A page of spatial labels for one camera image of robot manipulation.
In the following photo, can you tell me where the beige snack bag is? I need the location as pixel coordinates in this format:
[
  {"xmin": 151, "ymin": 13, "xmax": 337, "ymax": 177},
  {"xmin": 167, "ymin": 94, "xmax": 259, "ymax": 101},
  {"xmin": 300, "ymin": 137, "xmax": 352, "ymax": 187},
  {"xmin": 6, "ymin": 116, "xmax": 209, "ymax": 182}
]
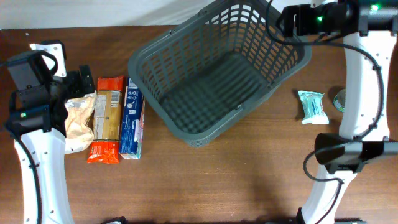
[{"xmin": 65, "ymin": 91, "xmax": 97, "ymax": 154}]

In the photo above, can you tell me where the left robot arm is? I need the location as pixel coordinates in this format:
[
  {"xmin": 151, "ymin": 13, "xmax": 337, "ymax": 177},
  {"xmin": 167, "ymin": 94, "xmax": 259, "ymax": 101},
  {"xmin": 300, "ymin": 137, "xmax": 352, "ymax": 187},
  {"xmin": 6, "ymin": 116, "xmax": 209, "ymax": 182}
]
[{"xmin": 4, "ymin": 50, "xmax": 95, "ymax": 223}]

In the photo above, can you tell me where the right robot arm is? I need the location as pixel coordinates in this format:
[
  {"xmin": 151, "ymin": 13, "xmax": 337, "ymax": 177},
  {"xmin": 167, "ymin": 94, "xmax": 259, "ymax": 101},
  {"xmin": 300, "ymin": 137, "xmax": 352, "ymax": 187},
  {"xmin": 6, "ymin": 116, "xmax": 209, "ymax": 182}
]
[{"xmin": 276, "ymin": 0, "xmax": 397, "ymax": 223}]

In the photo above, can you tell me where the teal white wipes pack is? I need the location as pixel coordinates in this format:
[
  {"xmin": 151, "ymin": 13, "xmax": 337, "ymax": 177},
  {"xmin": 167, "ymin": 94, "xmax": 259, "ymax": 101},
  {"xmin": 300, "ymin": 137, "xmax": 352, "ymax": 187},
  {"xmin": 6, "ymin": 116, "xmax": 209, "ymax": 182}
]
[{"xmin": 298, "ymin": 90, "xmax": 330, "ymax": 125}]

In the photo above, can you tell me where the orange pasta packet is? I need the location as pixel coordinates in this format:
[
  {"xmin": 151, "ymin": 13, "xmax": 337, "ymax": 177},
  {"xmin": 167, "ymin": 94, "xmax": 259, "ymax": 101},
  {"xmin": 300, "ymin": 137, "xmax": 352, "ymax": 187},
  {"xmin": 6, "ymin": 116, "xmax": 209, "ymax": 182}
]
[{"xmin": 87, "ymin": 76, "xmax": 125, "ymax": 164}]

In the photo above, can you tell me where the blue cardboard box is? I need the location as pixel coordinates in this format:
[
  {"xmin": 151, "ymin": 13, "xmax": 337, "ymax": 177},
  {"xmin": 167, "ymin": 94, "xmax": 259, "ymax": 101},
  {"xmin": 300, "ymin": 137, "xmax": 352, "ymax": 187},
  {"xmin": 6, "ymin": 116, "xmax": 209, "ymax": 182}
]
[{"xmin": 119, "ymin": 78, "xmax": 146, "ymax": 159}]

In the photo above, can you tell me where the silver tin can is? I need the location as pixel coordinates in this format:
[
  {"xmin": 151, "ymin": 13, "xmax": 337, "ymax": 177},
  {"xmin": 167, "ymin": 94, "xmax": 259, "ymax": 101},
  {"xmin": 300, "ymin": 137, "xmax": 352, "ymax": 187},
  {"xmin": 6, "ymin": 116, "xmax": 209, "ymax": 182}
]
[{"xmin": 333, "ymin": 88, "xmax": 346, "ymax": 113}]

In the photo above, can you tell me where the grey plastic basket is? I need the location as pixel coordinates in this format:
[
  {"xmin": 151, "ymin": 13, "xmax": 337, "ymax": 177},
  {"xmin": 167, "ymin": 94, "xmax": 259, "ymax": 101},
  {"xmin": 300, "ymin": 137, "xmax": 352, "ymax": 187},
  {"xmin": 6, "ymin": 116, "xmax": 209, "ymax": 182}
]
[{"xmin": 127, "ymin": 1, "xmax": 312, "ymax": 147}]

